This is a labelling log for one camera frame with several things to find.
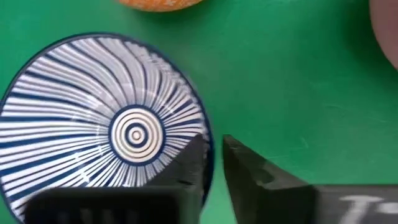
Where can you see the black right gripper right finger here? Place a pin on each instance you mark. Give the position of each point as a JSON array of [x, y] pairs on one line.
[[258, 193]]

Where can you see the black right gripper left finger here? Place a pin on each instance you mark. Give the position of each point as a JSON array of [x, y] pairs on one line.
[[189, 168]]

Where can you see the blue striped white bowl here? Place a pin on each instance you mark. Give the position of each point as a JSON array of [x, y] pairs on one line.
[[77, 109]]

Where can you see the orange honeycomb patterned bowl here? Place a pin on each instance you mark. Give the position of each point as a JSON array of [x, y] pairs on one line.
[[158, 3]]

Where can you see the large pink bowl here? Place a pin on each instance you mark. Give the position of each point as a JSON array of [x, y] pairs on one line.
[[388, 28]]

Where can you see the green table mat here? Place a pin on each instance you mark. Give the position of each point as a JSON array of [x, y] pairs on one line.
[[280, 93]]

